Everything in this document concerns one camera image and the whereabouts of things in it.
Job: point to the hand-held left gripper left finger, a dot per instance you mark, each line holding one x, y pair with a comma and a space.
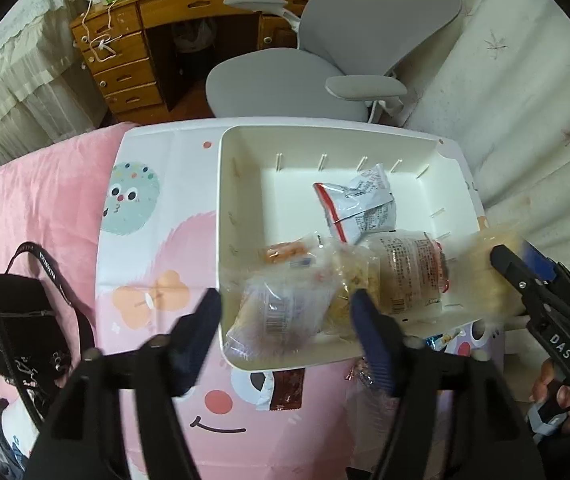
200, 340

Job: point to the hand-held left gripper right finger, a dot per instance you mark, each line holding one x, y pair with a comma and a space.
370, 340

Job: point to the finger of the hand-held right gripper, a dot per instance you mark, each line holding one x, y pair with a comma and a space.
515, 272
545, 265

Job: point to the pale yellow bread packet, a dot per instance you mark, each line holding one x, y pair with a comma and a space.
490, 285

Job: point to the clear rice cracker bag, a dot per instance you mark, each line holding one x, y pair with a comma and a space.
357, 285

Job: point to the clear text-printed snack packet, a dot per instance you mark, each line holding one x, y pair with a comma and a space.
410, 275

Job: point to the purple bread packet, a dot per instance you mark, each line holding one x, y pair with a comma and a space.
275, 315

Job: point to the orange snack packet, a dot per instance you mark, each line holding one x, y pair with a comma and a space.
285, 254

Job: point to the red white cookie packet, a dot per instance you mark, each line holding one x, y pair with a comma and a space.
360, 205

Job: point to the white plastic storage box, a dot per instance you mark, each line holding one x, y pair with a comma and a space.
275, 200

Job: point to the person's right hand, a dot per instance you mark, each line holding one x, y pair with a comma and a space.
547, 375

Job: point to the small wrapped candy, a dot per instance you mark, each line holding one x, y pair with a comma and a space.
357, 372

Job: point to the dark red snack packet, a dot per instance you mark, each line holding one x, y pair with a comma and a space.
285, 390

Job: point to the white floral curtain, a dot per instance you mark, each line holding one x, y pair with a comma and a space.
515, 110

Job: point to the black handbag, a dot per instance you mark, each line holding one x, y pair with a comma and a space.
10, 320

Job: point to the pink blanket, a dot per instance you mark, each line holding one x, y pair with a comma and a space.
40, 200

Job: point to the grey office chair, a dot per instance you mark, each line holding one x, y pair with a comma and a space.
365, 20

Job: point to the wooden desk with drawers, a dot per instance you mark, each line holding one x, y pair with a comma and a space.
120, 50

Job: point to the white lace curtain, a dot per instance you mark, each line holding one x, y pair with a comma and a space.
15, 85

